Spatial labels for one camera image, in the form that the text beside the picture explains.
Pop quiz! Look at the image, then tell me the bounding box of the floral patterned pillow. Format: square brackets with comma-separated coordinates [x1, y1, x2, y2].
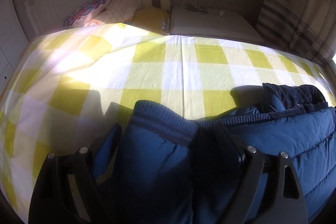
[61, 0, 110, 30]

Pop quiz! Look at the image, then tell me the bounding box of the yellow checkered bed quilt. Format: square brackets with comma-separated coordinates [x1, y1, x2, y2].
[1, 23, 335, 222]

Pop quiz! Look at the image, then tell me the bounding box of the white wardrobe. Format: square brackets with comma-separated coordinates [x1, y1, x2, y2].
[0, 0, 29, 92]

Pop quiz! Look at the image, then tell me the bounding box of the white bedside table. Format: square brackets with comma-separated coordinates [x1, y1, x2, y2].
[170, 6, 264, 44]

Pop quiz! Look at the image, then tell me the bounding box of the patterned cream curtain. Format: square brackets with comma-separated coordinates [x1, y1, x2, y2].
[256, 0, 335, 66]

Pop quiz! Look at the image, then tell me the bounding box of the white cable with plug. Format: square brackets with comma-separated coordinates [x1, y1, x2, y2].
[180, 0, 228, 17]

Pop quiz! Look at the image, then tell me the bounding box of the yellow pillow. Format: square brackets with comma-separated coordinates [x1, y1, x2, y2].
[130, 7, 170, 35]

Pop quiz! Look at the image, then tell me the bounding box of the slim white desk lamp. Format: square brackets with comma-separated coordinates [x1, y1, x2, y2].
[182, 0, 208, 15]

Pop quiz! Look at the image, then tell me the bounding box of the blue puffer down jacket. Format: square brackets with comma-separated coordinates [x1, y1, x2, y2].
[101, 83, 335, 223]

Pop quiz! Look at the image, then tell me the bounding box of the cream dotted pillow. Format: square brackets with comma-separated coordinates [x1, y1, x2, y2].
[85, 0, 139, 26]

